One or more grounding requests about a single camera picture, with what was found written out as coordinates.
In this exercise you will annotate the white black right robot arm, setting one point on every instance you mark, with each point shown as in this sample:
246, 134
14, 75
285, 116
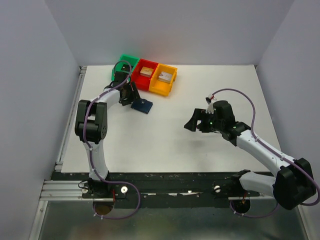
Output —
291, 182

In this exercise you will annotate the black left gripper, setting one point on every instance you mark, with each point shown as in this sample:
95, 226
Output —
133, 93

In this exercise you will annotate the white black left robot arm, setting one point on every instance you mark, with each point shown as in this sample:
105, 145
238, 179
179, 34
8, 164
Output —
91, 126

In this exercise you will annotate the red plastic bin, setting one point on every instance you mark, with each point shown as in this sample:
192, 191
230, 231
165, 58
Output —
143, 82

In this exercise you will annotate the navy blue card holder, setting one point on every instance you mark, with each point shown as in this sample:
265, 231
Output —
142, 105

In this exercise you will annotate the yellow plastic bin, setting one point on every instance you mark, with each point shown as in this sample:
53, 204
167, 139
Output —
162, 88

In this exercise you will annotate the metal block in green bin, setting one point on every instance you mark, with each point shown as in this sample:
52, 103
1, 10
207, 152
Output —
125, 68

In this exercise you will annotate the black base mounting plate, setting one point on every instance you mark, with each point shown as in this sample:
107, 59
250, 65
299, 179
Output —
151, 190

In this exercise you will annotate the metal block in red bin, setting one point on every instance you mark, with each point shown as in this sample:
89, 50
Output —
146, 71

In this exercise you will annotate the metal block in yellow bin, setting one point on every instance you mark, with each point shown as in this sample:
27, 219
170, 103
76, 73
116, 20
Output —
165, 77

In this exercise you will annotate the green plastic bin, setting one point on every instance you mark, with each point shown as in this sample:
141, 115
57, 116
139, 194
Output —
126, 63

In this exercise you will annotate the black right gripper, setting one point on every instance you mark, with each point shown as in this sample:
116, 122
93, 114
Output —
200, 120

